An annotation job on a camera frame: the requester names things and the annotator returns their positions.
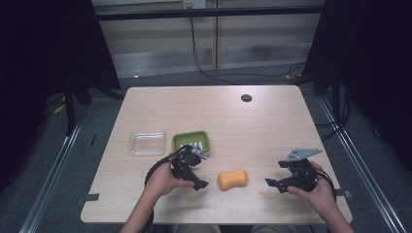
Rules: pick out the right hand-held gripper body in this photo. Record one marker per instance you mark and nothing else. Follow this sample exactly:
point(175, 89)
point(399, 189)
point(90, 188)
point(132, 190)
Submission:
point(301, 176)

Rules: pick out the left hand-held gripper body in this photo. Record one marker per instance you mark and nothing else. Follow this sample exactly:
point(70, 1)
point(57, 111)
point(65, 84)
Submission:
point(187, 159)

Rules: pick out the orange soap bar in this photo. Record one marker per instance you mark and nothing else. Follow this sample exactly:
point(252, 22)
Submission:
point(233, 179)

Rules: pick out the person's right hand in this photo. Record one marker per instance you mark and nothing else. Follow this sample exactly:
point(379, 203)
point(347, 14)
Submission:
point(319, 194)

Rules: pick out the person's left hand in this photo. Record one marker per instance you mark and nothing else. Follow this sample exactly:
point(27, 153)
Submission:
point(163, 181)

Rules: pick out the green soap dish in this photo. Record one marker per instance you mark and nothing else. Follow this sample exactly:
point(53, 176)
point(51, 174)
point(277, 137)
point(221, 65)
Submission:
point(191, 141)

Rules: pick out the clear plastic container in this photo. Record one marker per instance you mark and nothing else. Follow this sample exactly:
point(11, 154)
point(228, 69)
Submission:
point(147, 142)

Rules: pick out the person's legs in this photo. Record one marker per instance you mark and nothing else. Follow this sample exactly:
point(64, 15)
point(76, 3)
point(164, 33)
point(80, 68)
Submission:
point(197, 229)

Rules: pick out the grey tape strip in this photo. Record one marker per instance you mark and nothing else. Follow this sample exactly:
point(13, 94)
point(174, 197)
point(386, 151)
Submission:
point(88, 198)
point(344, 193)

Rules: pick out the dark table grommet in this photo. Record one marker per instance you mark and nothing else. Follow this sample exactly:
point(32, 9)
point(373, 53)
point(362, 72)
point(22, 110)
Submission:
point(246, 98)

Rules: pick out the black metal stand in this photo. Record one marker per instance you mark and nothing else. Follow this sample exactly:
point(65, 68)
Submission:
point(69, 110)

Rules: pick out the dark curtain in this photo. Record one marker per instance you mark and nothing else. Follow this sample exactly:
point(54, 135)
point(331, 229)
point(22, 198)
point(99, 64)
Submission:
point(48, 64)
point(372, 64)

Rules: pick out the black horizontal bar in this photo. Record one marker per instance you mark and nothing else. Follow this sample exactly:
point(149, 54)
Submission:
point(207, 13)

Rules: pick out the metal floor rail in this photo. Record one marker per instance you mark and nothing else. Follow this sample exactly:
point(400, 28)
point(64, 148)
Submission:
point(366, 168)
point(48, 184)

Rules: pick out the white wall socket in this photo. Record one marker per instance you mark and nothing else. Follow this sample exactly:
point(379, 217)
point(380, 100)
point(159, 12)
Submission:
point(194, 4)

